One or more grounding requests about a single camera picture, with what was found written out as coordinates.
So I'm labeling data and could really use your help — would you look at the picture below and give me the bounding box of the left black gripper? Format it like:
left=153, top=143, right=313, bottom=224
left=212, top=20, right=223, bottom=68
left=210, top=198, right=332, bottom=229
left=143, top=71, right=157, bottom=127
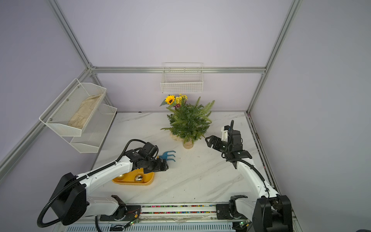
left=143, top=158, right=169, bottom=175

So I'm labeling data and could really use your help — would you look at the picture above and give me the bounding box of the yellow plastic tray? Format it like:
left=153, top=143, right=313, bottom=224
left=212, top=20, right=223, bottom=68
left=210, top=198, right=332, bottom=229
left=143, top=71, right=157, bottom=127
left=112, top=169, right=155, bottom=186

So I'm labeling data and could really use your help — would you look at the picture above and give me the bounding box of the shiny gold ball ornament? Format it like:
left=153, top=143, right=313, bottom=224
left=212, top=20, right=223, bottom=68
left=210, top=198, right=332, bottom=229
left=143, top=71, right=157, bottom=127
left=134, top=175, right=144, bottom=183

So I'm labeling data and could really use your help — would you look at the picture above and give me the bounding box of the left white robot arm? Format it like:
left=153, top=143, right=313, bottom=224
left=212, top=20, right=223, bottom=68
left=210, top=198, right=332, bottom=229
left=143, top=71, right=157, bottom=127
left=37, top=139, right=169, bottom=228

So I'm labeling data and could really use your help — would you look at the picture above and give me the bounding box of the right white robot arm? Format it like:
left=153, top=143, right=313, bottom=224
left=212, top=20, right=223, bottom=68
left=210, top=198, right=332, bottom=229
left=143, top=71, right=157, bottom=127
left=205, top=122, right=294, bottom=232

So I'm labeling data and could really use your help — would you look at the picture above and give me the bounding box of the small green christmas tree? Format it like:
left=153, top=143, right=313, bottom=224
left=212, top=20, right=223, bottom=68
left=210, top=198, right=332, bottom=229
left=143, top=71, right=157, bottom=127
left=162, top=98, right=215, bottom=149

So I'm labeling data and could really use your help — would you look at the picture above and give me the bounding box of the sunflower bouquet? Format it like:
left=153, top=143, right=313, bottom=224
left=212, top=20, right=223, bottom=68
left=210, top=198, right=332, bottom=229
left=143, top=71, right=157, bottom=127
left=160, top=94, right=188, bottom=109

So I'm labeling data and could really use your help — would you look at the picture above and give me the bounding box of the beige cloth in shelf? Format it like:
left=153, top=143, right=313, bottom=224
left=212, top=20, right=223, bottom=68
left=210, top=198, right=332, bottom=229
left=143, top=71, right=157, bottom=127
left=68, top=94, right=102, bottom=129

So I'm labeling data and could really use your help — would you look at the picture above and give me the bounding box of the white two-tier mesh shelf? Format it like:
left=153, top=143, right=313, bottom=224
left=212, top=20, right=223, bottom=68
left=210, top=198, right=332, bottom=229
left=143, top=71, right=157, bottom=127
left=39, top=79, right=117, bottom=153

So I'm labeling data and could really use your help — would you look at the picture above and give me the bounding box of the right black corrugated cable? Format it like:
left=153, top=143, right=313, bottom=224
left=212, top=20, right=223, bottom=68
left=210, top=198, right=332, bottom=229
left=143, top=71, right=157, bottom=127
left=228, top=120, right=270, bottom=198

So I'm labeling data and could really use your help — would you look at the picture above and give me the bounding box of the black corrugated cable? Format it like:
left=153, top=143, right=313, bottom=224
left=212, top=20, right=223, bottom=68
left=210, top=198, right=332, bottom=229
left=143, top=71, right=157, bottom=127
left=37, top=139, right=147, bottom=228
left=228, top=120, right=270, bottom=198

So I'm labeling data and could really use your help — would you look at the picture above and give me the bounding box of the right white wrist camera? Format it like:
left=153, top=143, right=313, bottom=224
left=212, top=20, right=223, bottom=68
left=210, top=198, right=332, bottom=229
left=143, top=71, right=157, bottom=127
left=221, top=130, right=229, bottom=142

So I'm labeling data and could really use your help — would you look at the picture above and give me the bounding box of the left black corrugated cable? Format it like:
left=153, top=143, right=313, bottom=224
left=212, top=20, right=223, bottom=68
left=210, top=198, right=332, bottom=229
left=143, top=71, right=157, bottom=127
left=37, top=139, right=147, bottom=228

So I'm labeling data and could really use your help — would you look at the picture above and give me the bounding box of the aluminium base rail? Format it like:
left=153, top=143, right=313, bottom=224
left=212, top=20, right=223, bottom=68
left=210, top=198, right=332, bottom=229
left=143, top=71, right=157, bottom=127
left=54, top=203, right=261, bottom=232

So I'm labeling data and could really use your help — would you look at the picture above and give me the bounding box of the white wire wall basket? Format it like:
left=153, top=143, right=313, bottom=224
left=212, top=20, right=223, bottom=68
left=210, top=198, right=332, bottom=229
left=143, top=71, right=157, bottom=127
left=160, top=62, right=204, bottom=94

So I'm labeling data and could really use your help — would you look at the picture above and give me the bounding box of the aluminium enclosure frame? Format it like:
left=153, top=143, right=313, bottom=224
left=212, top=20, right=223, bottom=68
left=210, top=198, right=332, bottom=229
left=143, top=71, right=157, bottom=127
left=1, top=1, right=302, bottom=182

